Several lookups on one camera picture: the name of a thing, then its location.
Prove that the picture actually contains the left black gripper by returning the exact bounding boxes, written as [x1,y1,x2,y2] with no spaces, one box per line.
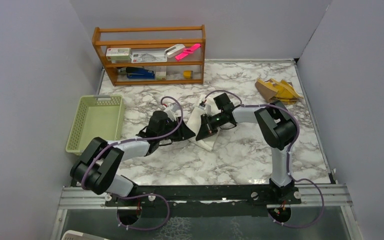
[157,116,196,142]

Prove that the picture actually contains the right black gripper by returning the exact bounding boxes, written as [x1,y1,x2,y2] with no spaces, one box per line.
[196,111,225,141]

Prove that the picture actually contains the white towel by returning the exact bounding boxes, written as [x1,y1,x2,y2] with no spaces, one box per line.
[186,103,222,153]

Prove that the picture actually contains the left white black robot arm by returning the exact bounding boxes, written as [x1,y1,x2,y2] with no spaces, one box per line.
[69,110,196,206]

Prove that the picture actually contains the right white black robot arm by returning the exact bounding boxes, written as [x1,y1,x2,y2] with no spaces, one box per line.
[195,93,300,204]

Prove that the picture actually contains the brown yellow folded towels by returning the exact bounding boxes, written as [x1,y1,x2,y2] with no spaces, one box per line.
[254,78,304,105]

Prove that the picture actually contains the yellow small object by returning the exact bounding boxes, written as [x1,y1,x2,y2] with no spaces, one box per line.
[183,70,194,79]

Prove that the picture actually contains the white small box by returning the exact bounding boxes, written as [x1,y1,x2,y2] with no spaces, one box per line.
[154,66,167,81]

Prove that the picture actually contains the wooden shelf rack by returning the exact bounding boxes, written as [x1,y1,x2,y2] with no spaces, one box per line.
[91,24,206,87]

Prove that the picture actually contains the blue stapler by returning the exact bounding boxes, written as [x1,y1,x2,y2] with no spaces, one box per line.
[117,66,155,80]

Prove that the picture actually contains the pink plastic tool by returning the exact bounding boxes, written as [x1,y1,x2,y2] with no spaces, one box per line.
[174,43,201,62]

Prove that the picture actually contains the green plastic basket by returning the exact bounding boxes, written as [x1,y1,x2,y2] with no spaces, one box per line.
[65,94,125,156]

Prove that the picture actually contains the white stapler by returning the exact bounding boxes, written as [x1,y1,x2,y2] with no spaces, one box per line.
[164,44,186,59]

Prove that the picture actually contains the white flat package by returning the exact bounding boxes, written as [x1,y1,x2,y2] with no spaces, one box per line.
[130,50,167,63]

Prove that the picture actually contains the white green box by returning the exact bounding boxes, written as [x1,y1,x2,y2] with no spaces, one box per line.
[105,47,131,63]

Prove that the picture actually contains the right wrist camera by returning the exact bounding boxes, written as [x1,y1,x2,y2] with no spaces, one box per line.
[197,100,212,116]

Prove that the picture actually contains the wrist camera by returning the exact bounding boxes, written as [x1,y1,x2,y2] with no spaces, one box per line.
[163,103,179,122]
[197,100,212,116]

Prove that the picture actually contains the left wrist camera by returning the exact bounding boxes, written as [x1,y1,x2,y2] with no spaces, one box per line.
[163,103,179,122]

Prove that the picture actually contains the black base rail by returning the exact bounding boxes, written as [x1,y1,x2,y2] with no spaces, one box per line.
[105,184,302,218]

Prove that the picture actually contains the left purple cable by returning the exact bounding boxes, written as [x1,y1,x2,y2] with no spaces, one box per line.
[80,96,184,232]

